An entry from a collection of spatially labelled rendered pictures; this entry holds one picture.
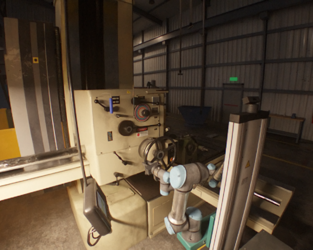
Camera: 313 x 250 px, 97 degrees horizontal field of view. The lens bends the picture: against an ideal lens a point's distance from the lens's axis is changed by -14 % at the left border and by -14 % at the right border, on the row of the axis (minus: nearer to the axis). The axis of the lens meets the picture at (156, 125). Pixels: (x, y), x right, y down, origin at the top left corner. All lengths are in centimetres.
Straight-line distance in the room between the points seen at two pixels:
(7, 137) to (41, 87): 208
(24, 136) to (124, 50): 151
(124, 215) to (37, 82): 167
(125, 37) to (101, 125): 129
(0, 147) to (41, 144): 197
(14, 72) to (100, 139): 109
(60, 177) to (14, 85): 99
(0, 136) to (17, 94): 200
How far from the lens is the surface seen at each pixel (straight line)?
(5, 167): 177
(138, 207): 202
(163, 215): 240
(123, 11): 237
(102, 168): 150
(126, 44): 224
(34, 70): 195
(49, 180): 176
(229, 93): 922
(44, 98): 194
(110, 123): 140
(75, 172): 177
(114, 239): 215
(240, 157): 100
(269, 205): 216
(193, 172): 88
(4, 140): 388
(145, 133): 159
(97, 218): 102
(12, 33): 203
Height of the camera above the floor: 191
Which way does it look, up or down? 13 degrees down
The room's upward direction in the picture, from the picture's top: straight up
